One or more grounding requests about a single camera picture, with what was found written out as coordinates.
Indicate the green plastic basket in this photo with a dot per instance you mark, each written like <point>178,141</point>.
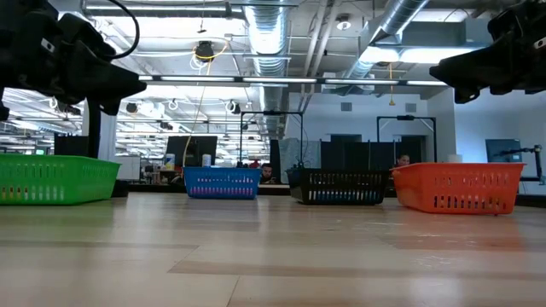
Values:
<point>51,179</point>

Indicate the orange plastic basket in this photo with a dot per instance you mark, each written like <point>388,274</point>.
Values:
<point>456,187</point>

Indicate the blue plastic basket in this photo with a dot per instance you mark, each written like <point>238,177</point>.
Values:
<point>222,181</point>

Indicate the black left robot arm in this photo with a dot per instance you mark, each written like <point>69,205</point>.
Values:
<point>3,111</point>

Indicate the black box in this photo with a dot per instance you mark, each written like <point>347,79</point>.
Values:
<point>70,147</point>

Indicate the white cabinet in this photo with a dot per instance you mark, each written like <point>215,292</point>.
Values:
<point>126,166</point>

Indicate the white paper roll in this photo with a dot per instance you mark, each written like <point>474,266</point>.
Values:
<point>455,158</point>

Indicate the white wipes canister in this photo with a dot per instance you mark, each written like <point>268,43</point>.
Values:
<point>170,161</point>
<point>206,160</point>

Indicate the person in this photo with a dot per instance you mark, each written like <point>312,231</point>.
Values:
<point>402,160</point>
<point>266,172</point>

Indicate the black computer monitor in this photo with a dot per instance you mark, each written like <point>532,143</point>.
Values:
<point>200,149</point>

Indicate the black ceiling device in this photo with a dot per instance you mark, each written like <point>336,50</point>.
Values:
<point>205,49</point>

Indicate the black partition panels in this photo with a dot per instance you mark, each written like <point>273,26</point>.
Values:
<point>354,153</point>

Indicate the black plastic basket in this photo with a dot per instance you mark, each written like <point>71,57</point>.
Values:
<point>337,185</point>

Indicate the white light bar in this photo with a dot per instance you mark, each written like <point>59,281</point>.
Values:
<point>277,79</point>

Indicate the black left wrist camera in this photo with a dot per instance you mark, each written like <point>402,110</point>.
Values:
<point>81,36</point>

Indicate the dark wall monitor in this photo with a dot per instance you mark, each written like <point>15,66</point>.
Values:
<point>503,149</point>

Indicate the silver ventilation duct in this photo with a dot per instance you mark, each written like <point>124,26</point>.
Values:
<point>268,38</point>
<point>401,17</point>

